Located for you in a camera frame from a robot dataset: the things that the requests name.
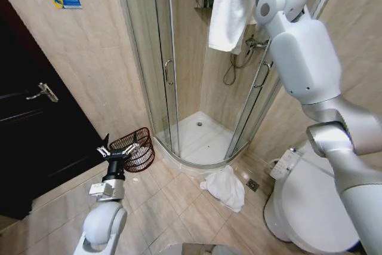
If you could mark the white shower tray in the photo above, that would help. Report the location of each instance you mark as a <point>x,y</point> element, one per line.
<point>206,144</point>

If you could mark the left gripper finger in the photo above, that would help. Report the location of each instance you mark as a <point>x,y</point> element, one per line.
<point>102,150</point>
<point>132,148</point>

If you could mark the crumpled white towel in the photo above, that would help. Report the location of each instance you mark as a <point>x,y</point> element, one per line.
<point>224,187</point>

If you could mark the square metal floor drain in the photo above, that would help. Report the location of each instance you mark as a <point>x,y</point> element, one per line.
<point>252,184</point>

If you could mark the long white towel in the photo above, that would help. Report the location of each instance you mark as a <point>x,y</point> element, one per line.
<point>226,7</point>

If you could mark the curved glass shower enclosure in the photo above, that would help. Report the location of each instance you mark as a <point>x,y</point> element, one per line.
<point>161,43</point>

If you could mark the white toilet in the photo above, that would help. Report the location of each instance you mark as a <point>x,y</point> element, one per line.
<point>298,201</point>

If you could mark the dark wooden door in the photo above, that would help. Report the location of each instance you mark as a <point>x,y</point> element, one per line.
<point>35,135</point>

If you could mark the round shower tray drain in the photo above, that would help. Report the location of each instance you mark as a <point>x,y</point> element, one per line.
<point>199,124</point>

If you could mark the chrome shower faucet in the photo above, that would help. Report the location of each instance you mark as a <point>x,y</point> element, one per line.
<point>253,43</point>

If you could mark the blue and yellow wall sign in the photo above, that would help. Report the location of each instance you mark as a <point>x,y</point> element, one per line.
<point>67,0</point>

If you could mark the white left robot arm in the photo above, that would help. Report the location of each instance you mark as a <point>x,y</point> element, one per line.
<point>101,219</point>

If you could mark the toilet seat control panel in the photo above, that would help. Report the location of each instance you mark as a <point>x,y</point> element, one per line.
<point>285,164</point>

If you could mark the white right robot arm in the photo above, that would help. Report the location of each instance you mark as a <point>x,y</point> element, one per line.
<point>307,52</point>

